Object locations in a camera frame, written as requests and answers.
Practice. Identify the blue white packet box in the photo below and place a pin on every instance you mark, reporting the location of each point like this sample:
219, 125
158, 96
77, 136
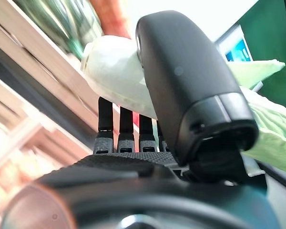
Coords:
238, 51

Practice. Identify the napa cabbage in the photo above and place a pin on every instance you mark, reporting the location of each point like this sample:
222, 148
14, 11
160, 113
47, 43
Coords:
114, 76

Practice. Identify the green striped squash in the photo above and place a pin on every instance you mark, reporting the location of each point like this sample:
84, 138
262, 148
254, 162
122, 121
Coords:
62, 21

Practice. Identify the orange yellow pumpkin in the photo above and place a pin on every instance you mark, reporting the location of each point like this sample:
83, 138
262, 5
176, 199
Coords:
109, 16

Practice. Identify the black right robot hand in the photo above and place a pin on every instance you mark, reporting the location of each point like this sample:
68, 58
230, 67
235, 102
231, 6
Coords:
193, 71

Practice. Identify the wooden squash crate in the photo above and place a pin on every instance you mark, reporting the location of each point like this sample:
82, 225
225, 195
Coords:
38, 71

